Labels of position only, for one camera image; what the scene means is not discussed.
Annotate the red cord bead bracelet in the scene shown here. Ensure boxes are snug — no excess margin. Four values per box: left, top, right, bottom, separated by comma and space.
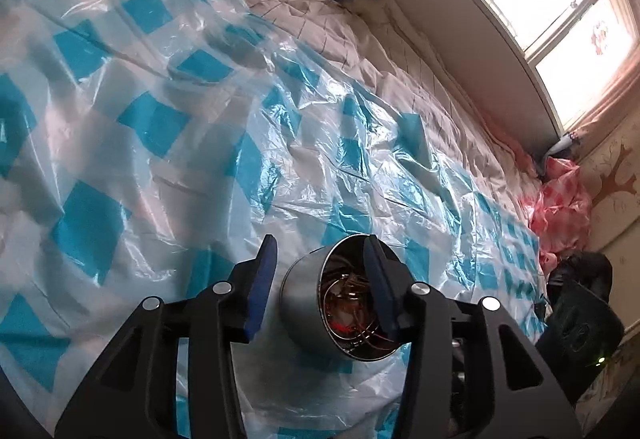
322, 270, 402, 355

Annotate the pink curtain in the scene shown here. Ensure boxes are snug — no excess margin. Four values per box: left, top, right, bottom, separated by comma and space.
544, 47, 639, 162

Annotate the pink checkered plastic sheet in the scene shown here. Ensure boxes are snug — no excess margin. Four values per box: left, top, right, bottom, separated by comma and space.
521, 157, 592, 275

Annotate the white striped bed sheet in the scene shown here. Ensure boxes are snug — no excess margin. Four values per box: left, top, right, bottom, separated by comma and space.
199, 0, 542, 220

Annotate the blue white checkered plastic sheet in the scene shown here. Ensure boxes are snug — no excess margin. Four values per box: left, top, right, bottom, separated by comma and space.
1, 0, 544, 428

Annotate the black bag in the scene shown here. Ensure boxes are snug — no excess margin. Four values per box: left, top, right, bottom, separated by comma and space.
536, 251, 624, 404

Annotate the round silver metal tin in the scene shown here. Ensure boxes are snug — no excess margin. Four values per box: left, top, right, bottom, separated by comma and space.
279, 234, 414, 362

